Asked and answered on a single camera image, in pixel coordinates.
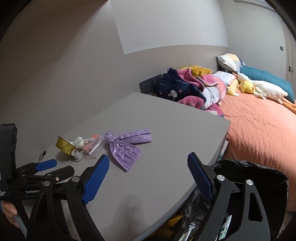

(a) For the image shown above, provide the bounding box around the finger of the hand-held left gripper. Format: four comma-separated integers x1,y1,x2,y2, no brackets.
16,159,57,179
23,165,75,186

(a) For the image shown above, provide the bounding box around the black wall socket panel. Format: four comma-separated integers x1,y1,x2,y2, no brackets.
139,74,162,94

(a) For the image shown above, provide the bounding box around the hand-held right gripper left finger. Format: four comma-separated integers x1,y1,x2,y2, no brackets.
30,154,110,241

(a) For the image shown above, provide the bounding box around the orange bed sheet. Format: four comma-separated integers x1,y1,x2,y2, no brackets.
218,92,296,212

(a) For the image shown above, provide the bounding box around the white striped blanket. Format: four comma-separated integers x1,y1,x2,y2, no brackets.
202,86,223,110

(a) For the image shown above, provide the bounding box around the clear plastic box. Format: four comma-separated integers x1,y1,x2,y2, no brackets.
84,135,105,158

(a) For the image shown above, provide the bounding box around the white goose plush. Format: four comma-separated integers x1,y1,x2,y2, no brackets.
232,72,289,104

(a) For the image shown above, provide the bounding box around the mustard yellow garment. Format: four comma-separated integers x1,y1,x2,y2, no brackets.
181,65,212,77

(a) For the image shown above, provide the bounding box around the white ribbed cap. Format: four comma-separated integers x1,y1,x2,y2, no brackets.
72,149,84,162

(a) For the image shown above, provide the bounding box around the pale yellow plush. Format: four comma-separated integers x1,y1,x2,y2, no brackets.
226,80,240,97

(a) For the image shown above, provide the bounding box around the person's left hand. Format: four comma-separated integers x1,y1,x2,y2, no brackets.
1,200,19,229

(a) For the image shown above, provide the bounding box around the white dotted pillow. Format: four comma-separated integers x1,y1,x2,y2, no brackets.
213,71,238,85

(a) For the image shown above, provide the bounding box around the bin with black liner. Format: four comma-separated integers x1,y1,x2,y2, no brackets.
180,159,289,241

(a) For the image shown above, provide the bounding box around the orange cloth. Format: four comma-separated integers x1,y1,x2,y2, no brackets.
282,98,296,114

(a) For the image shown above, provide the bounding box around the teal cushion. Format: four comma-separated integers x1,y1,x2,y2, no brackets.
239,66,296,104

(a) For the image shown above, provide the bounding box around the white door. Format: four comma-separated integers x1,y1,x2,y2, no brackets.
283,22,296,82

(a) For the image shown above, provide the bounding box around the checked patchwork pillow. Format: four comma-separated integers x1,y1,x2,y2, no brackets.
217,54,245,74

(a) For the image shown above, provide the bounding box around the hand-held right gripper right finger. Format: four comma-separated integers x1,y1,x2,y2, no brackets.
187,152,271,241

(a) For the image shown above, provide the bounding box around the gold foil cup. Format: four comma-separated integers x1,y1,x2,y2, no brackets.
55,136,75,156

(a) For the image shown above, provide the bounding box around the yellow duck plush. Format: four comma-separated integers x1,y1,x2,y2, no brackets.
238,81,255,94

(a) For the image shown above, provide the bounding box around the purple plastic bag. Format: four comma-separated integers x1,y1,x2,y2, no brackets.
105,128,153,172

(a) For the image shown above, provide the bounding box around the pink fleece blanket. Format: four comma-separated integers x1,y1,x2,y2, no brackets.
177,68,227,117

